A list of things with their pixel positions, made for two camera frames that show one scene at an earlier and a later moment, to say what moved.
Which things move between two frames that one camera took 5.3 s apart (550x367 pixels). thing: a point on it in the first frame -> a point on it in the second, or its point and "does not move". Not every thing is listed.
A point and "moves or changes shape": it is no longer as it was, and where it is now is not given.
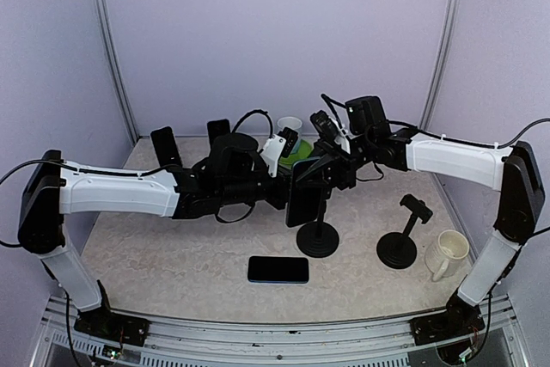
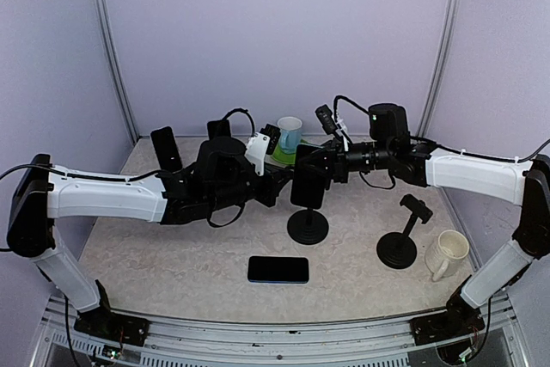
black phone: x=216 y=128 does not move
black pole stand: x=318 y=239 -> x=308 y=226
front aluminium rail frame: x=336 y=342 does not move
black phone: x=303 y=201 moves or changes shape
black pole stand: x=399 y=250 does not move
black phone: x=166 y=147 does not move
